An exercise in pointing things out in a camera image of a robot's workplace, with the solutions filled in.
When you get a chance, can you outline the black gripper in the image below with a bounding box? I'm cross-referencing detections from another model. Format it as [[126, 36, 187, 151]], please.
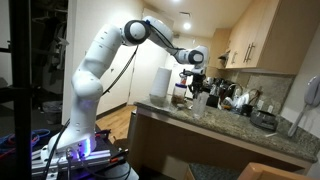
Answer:
[[190, 73, 207, 98]]

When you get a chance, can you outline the colourless plastic cup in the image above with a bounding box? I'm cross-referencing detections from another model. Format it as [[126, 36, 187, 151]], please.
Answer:
[[191, 91, 211, 120]]

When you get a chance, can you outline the black coffee maker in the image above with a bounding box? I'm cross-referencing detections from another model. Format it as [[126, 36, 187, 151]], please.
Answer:
[[205, 76, 222, 109]]

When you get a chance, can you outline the clear jar with blue lid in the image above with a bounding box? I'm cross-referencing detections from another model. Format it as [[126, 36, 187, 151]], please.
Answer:
[[171, 82, 188, 105]]

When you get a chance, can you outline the bottle with red label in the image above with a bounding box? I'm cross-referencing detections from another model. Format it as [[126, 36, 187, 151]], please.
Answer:
[[179, 71, 189, 86]]

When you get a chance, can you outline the metal kitchen faucet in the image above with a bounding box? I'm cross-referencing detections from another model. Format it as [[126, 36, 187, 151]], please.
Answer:
[[224, 82, 245, 102]]

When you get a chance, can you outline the white paper towel roll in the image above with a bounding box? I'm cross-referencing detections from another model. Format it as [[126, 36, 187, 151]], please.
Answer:
[[148, 67, 173, 99]]

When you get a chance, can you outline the black mug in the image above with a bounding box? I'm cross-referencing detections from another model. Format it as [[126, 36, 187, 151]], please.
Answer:
[[241, 103, 254, 117]]

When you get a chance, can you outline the white door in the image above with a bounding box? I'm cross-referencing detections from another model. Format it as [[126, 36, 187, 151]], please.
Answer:
[[127, 7, 175, 105]]

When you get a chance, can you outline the wooden chair with grey cushion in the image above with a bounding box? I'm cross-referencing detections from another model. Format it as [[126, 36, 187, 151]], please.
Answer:
[[184, 161, 318, 180]]

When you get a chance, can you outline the black robot mounting cart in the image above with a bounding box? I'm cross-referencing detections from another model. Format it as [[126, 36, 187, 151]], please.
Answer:
[[30, 129, 140, 180]]

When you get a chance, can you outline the grey waste bin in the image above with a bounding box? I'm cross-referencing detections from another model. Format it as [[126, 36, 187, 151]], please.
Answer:
[[42, 100, 64, 125]]

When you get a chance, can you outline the small wooden wall cabinet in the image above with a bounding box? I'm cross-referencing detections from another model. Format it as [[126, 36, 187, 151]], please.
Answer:
[[206, 27, 232, 70]]

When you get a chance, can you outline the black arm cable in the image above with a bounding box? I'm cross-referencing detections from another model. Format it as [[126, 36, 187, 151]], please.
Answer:
[[101, 44, 140, 98]]

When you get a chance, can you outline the large wooden wall cabinet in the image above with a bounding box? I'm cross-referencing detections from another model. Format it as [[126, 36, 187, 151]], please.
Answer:
[[225, 0, 320, 75]]

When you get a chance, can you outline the grey wall phone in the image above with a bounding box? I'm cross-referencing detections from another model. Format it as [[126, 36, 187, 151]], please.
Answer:
[[287, 74, 320, 138]]

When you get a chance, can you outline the blue cable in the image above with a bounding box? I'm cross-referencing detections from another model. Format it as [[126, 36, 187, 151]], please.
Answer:
[[0, 128, 52, 155]]

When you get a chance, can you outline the black camera stand pole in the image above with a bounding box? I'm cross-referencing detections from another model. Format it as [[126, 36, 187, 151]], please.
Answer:
[[7, 0, 33, 180]]

